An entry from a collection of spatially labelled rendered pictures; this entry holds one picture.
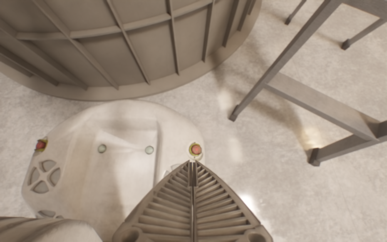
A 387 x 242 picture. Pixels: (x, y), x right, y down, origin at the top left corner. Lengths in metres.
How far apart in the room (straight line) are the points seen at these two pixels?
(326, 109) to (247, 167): 0.43
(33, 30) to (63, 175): 0.53
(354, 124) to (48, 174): 1.06
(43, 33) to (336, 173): 1.50
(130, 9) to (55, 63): 0.47
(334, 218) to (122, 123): 1.10
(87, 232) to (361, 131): 0.85
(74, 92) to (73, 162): 0.63
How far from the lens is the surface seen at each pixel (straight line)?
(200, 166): 0.17
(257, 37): 1.31
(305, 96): 0.74
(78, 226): 0.23
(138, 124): 0.53
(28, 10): 0.76
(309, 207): 1.04
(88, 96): 1.07
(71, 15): 0.71
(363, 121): 0.86
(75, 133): 0.58
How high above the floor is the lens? 0.81
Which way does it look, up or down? 73 degrees down
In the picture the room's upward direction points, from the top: 4 degrees clockwise
